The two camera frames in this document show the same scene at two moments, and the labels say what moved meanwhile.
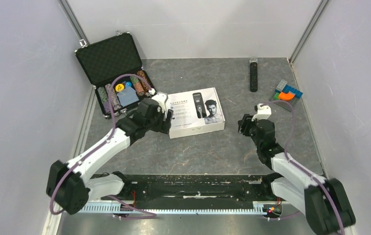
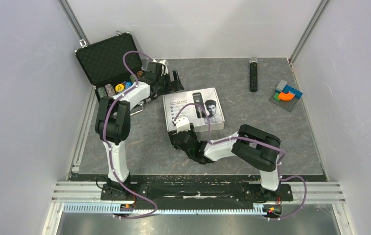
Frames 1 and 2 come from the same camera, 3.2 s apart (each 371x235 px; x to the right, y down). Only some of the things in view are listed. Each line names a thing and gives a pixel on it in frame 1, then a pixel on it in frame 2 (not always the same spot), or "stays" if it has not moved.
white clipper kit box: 195,112 stays
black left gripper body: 161,126 → 164,87
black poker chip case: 105,59 stays
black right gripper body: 248,127 → 172,133
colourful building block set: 286,92 stays
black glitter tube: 253,74 stays
